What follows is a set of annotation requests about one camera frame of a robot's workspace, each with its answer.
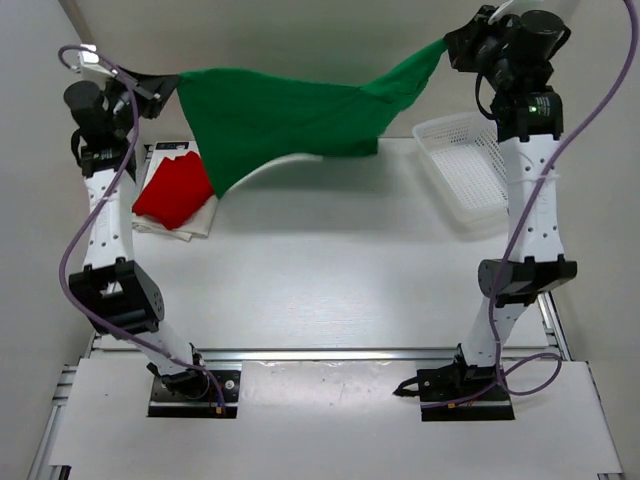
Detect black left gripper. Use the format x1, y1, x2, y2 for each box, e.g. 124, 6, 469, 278
107, 66, 181, 140

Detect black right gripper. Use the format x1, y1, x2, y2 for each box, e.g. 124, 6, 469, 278
444, 9, 518, 92

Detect green t shirt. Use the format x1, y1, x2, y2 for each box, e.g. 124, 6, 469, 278
177, 40, 446, 196

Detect red t shirt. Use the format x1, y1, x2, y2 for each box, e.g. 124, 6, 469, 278
134, 151, 214, 213

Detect white t shirt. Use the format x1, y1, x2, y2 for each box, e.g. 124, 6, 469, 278
132, 195, 218, 242

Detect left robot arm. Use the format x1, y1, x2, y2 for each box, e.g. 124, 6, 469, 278
63, 71, 210, 400

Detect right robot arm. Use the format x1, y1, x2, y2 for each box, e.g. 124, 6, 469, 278
444, 1, 577, 400

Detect white plastic basket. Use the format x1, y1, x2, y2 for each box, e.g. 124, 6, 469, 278
412, 112, 508, 237

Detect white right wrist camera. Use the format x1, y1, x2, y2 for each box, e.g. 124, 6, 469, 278
488, 0, 543, 25

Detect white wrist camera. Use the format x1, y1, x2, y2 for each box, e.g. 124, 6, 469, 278
77, 44, 111, 77
488, 0, 543, 25

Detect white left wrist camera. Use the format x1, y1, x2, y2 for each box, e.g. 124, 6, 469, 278
77, 44, 111, 77

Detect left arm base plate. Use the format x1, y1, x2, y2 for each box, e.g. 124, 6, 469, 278
147, 363, 241, 419

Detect aluminium frame rail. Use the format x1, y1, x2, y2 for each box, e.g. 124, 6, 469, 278
197, 346, 571, 365

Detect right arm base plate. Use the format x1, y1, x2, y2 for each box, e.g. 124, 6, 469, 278
393, 364, 515, 422

